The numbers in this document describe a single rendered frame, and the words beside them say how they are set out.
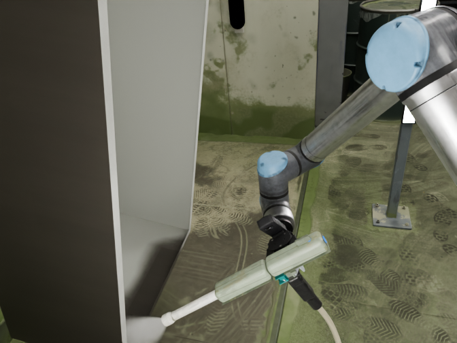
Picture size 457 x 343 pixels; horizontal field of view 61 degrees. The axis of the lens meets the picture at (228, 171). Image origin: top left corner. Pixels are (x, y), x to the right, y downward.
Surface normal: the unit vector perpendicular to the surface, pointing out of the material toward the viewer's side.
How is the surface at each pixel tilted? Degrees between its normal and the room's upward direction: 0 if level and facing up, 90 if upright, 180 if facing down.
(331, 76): 90
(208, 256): 0
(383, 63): 85
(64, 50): 90
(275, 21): 90
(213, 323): 0
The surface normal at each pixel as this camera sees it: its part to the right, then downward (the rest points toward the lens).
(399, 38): -0.85, 0.26
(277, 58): -0.27, 0.53
